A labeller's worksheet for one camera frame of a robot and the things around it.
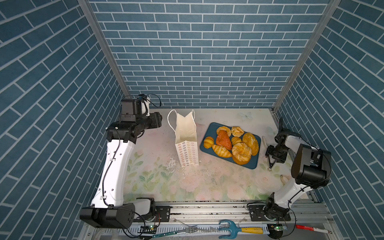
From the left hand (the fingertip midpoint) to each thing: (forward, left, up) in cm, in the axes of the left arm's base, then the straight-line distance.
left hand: (157, 116), depth 71 cm
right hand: (-5, -67, -32) cm, 74 cm away
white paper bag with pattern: (+7, -12, -29) cm, 32 cm away
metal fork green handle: (-42, -15, -32) cm, 55 cm away
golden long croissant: (-3, -35, -29) cm, 45 cm away
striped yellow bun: (+5, -45, -28) cm, 53 cm away
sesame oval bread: (+4, -54, -27) cm, 61 cm away
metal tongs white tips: (+8, -66, -31) cm, 73 cm away
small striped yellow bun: (+4, -27, -30) cm, 40 cm away
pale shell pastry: (+11, -47, -28) cm, 56 cm away
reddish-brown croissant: (+5, -37, -28) cm, 46 cm away
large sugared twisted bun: (-6, -46, -27) cm, 54 cm away
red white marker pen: (-43, -72, -31) cm, 89 cm away
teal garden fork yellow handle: (-43, -36, -31) cm, 64 cm away
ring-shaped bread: (+16, -39, -30) cm, 52 cm away
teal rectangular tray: (+16, -30, -34) cm, 49 cm away
